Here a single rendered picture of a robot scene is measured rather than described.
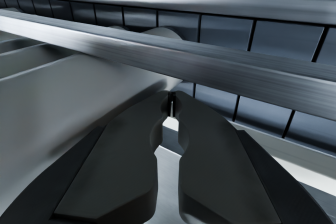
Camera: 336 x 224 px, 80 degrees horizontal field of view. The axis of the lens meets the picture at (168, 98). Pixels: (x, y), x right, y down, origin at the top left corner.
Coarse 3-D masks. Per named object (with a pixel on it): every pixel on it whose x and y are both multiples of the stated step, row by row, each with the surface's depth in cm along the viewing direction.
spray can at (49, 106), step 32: (160, 32) 15; (64, 64) 10; (96, 64) 10; (0, 96) 7; (32, 96) 8; (64, 96) 8; (96, 96) 9; (128, 96) 11; (0, 128) 7; (32, 128) 7; (64, 128) 8; (0, 160) 6; (32, 160) 7; (0, 192) 7
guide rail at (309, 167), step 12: (168, 120) 16; (252, 132) 15; (264, 144) 14; (276, 144) 14; (288, 144) 14; (276, 156) 13; (288, 156) 13; (300, 156) 13; (312, 156) 13; (324, 156) 13; (288, 168) 12; (300, 168) 12; (312, 168) 12; (324, 168) 12; (300, 180) 12; (312, 180) 12; (324, 180) 12
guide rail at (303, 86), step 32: (32, 32) 12; (64, 32) 11; (96, 32) 10; (128, 32) 10; (128, 64) 9; (160, 64) 8; (192, 64) 7; (224, 64) 7; (256, 64) 6; (288, 64) 6; (320, 64) 6; (256, 96) 7; (288, 96) 6; (320, 96) 6
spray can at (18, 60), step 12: (24, 48) 13; (36, 48) 13; (48, 48) 13; (60, 48) 14; (0, 60) 11; (12, 60) 12; (24, 60) 12; (36, 60) 12; (48, 60) 13; (0, 72) 11; (12, 72) 11
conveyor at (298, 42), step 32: (0, 0) 30; (32, 0) 25; (64, 0) 22; (192, 32) 16; (224, 32) 14; (256, 32) 13; (288, 32) 12; (320, 32) 11; (192, 96) 18; (224, 96) 17; (256, 128) 16; (288, 128) 15; (320, 128) 14
